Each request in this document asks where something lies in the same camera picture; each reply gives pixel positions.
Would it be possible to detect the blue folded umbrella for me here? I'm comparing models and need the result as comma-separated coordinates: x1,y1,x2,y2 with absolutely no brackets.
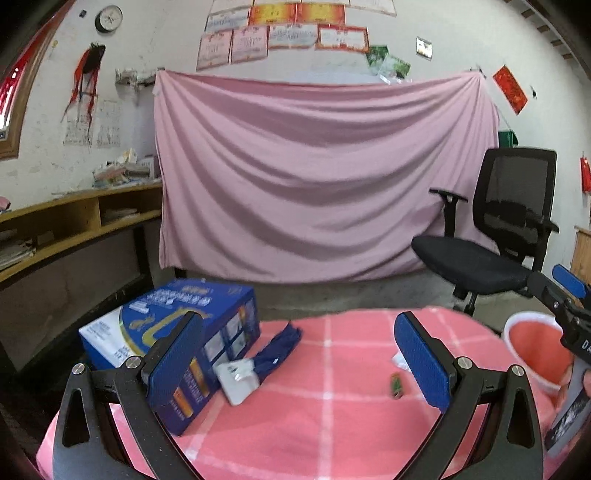
252,322,304,383

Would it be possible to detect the pink hanging sheet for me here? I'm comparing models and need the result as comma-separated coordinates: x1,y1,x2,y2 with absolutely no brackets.
154,71,499,284

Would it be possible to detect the green battery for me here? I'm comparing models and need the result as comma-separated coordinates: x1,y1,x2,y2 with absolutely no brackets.
390,373,405,399

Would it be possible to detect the pink checked tablecloth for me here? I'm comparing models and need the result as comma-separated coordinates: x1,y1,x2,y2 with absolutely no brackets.
35,306,560,480

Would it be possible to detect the red paper wall decoration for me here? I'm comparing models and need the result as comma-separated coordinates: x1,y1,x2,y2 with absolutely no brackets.
493,65,528,115

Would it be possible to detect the black office chair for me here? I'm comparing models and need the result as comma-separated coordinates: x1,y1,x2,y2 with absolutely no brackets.
412,147,559,316

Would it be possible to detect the wooden wall shelf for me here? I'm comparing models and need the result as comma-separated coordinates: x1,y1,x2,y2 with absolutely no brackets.
1,181,162,286

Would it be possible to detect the blue cardboard box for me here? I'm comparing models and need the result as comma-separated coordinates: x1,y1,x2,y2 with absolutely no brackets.
78,279,260,436

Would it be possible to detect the wall clock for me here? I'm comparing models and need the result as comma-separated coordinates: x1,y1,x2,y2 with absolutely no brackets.
94,5,123,34

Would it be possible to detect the person's right hand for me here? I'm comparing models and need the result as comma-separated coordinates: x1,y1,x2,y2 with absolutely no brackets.
553,368,591,411

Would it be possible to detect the wooden counter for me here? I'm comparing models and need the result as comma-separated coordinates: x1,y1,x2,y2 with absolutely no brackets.
570,227,591,284

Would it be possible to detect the red white trash basin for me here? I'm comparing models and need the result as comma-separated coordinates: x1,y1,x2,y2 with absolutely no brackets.
502,311,573,398

